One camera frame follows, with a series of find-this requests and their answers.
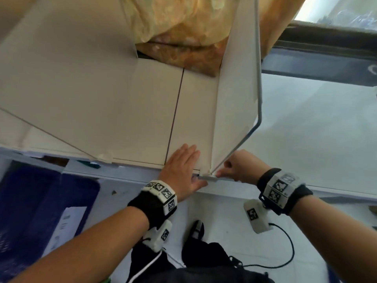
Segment person's left hand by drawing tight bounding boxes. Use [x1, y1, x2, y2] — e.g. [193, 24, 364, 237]
[159, 143, 208, 203]

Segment person's right hand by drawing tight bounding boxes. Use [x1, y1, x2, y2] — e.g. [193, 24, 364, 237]
[215, 149, 271, 186]

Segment white metal shelf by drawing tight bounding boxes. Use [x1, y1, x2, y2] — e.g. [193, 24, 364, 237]
[0, 0, 377, 204]

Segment clear acrylic divider panel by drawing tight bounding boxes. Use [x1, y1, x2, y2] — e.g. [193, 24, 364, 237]
[0, 0, 139, 162]
[211, 0, 264, 176]

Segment person's right forearm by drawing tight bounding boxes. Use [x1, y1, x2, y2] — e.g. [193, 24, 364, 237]
[290, 195, 377, 283]

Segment person's left forearm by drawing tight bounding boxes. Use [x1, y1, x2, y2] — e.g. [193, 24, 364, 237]
[9, 206, 150, 283]

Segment person's black trousers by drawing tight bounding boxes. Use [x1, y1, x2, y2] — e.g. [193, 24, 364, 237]
[126, 241, 276, 283]

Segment black left wrist band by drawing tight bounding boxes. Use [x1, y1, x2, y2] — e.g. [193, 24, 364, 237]
[127, 180, 178, 230]

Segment black wrist band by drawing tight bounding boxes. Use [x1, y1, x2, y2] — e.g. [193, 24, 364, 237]
[256, 167, 314, 216]
[127, 180, 178, 230]

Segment black and white shoe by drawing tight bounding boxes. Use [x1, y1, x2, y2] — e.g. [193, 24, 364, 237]
[188, 220, 205, 241]

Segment black right wrist band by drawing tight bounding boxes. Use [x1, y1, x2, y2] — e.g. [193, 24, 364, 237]
[256, 167, 314, 216]

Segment dark framed window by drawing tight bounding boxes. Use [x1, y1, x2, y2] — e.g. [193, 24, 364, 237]
[260, 0, 377, 87]

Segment white paper sheet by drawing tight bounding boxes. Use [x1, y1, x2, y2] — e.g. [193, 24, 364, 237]
[41, 206, 88, 258]

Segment dark blue trouser leg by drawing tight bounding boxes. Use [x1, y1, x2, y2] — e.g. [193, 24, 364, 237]
[327, 266, 342, 283]

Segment yellow patterned curtain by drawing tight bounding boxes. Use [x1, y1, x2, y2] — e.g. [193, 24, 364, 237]
[121, 0, 307, 77]

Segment blue plastic crate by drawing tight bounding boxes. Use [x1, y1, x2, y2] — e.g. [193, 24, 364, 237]
[0, 162, 101, 283]

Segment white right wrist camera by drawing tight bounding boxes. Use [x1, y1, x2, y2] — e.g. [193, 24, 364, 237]
[243, 199, 274, 234]

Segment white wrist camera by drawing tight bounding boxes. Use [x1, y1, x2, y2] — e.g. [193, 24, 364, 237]
[243, 199, 274, 234]
[143, 220, 173, 253]

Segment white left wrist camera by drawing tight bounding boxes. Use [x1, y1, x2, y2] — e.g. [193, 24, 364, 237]
[143, 220, 173, 253]

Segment white drawstring cord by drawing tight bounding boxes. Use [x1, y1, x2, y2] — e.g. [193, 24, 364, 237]
[126, 250, 164, 283]

